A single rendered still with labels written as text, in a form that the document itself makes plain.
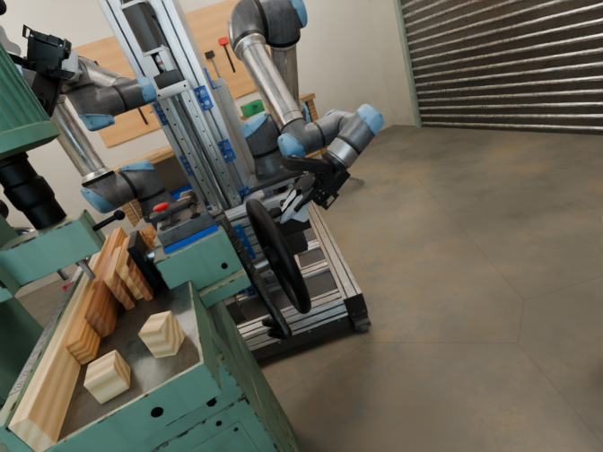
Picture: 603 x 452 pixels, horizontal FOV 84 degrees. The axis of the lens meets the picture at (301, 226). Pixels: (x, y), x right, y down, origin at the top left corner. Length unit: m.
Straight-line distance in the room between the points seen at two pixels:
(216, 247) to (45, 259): 0.29
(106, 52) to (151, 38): 2.61
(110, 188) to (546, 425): 1.62
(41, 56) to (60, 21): 3.24
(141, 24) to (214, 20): 2.73
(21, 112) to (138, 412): 0.46
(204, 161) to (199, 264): 0.90
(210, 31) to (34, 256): 3.61
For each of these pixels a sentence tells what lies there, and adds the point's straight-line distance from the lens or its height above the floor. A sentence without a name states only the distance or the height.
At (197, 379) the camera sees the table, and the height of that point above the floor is 0.88.
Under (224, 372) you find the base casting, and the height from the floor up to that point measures 0.78.
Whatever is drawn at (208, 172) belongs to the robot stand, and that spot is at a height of 0.89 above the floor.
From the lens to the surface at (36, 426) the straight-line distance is 0.51.
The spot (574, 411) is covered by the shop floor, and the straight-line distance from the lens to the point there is 1.43.
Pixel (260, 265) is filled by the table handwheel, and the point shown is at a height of 0.82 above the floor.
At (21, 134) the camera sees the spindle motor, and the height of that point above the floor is 1.22.
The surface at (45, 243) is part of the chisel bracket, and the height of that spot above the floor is 1.05.
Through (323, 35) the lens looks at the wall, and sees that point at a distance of 4.54.
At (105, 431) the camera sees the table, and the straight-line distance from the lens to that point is 0.51.
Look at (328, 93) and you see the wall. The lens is 4.50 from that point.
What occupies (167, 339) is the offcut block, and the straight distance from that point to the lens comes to 0.49.
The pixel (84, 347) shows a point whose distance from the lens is 0.60.
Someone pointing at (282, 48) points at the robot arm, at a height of 1.22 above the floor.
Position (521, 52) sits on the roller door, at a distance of 3.52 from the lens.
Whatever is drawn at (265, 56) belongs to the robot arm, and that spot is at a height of 1.22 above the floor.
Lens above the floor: 1.18
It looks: 25 degrees down
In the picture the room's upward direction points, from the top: 21 degrees counter-clockwise
